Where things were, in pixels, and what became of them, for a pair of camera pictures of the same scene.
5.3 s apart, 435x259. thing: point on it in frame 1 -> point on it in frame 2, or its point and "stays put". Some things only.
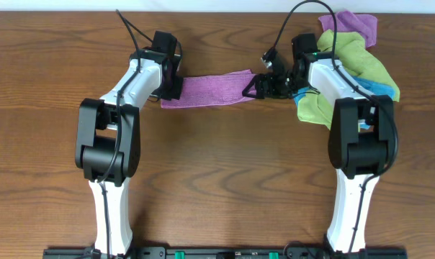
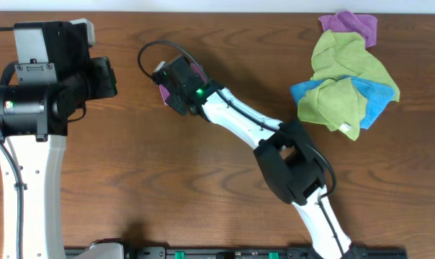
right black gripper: x=259 y=79 -> x=176 y=104
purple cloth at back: x=346 y=21 stays put
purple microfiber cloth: x=217 y=89 -> x=165 y=93
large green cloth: x=356 y=59 stays put
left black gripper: x=176 y=93 -> x=108 y=80
